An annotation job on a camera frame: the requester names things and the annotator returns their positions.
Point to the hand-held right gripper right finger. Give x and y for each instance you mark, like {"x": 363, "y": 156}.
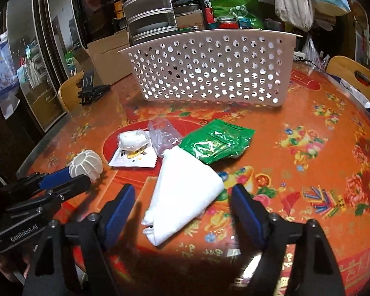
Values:
{"x": 248, "y": 219}

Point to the green shopping bag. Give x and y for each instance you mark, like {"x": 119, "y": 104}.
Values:
{"x": 239, "y": 10}

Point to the wall calendar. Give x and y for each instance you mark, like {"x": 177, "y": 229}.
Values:
{"x": 3, "y": 74}

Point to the silver refrigerator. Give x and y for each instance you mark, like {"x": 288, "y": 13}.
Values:
{"x": 37, "y": 55}

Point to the white perforated plastic basket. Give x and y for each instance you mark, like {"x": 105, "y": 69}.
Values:
{"x": 209, "y": 64}

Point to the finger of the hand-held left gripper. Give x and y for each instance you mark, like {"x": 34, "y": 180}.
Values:
{"x": 75, "y": 185}
{"x": 54, "y": 178}

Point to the small cardboard box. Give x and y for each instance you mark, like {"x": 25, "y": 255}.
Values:
{"x": 189, "y": 20}

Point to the red lidded jar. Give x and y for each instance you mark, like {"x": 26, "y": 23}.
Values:
{"x": 226, "y": 24}

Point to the clear crumpled plastic bag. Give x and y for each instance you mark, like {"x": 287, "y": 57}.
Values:
{"x": 310, "y": 51}

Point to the white towel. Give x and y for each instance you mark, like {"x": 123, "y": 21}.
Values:
{"x": 182, "y": 188}

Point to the person's left hand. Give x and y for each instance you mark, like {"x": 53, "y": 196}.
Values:
{"x": 4, "y": 266}

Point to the stack of lidded containers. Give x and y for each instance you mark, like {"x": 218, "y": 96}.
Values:
{"x": 148, "y": 9}

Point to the green foil packet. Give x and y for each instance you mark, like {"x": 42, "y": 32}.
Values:
{"x": 217, "y": 141}

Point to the wooden chair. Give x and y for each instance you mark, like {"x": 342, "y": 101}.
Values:
{"x": 354, "y": 81}
{"x": 69, "y": 91}

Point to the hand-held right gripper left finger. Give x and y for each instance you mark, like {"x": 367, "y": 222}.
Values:
{"x": 122, "y": 214}

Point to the white printed sachet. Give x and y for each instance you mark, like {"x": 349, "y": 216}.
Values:
{"x": 132, "y": 158}

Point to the black folding stand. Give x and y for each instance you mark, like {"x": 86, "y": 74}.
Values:
{"x": 91, "y": 91}

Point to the white crumpled soft wad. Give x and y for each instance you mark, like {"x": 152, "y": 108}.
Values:
{"x": 132, "y": 140}

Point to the open cardboard box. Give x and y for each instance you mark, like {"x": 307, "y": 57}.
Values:
{"x": 109, "y": 55}

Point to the beige canvas tote bag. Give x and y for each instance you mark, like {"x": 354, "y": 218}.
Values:
{"x": 293, "y": 3}

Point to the white ribbed foam ball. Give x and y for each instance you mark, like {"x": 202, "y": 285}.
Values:
{"x": 86, "y": 165}

